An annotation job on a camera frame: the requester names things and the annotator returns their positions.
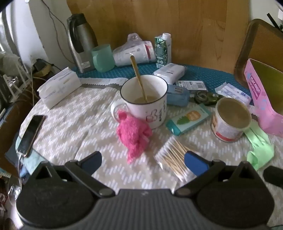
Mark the black smartphone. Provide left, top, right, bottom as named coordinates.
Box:
left=17, top=114, right=47, bottom=158

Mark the round plastic tub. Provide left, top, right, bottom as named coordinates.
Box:
left=212, top=97, right=252, bottom=143

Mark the pineapple print tissue pack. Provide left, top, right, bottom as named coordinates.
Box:
left=165, top=103, right=211, bottom=136

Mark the plastic bag of paper cups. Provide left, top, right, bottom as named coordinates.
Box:
left=112, top=33, right=156, bottom=67

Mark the pink bag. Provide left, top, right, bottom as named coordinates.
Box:
left=244, top=58, right=283, bottom=135

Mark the white wire rack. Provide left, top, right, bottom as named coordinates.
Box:
left=0, top=51, right=31, bottom=102

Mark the large white tissue pack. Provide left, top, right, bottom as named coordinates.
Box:
left=37, top=67, right=83, bottom=110

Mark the blue plastic box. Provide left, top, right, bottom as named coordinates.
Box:
left=166, top=85, right=190, bottom=107

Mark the black barcode packet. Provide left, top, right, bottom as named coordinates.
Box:
left=176, top=80, right=207, bottom=91

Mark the beige patterned cloth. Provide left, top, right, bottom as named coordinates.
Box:
left=19, top=77, right=283, bottom=191

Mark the cotton swab pack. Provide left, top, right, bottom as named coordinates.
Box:
left=154, top=136, right=199, bottom=182

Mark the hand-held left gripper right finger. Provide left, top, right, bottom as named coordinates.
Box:
left=176, top=150, right=259, bottom=197

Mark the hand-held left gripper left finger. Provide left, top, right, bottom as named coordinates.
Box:
left=33, top=151, right=116, bottom=198

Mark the blue print white tissue pack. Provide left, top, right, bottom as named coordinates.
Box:
left=215, top=81, right=252, bottom=105

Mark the wooden chair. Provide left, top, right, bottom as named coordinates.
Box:
left=234, top=19, right=283, bottom=83

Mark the small white tissue pack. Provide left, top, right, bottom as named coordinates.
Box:
left=153, top=63, right=186, bottom=84

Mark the teal mat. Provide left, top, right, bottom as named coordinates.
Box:
left=71, top=64, right=252, bottom=98

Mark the green drink carton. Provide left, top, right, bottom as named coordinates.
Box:
left=154, top=33, right=172, bottom=68

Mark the steel thermos jug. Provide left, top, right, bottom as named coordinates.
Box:
left=67, top=13, right=99, bottom=74

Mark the black power adapter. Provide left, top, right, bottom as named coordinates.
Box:
left=33, top=59, right=54, bottom=77

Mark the pink plush toy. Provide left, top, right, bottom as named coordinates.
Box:
left=116, top=110, right=153, bottom=164

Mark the green plastic cup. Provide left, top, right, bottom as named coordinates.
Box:
left=91, top=44, right=115, bottom=73

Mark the wooden stirring spoon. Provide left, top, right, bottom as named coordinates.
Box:
left=130, top=55, right=147, bottom=103

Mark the black wall cable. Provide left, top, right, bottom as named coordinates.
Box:
left=42, top=0, right=69, bottom=62

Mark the light green cloth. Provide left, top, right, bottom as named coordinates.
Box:
left=243, top=126, right=275, bottom=171

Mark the white enamel mug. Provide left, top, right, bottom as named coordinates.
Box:
left=110, top=74, right=169, bottom=130

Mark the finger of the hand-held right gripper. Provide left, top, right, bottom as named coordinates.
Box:
left=263, top=166, right=283, bottom=184

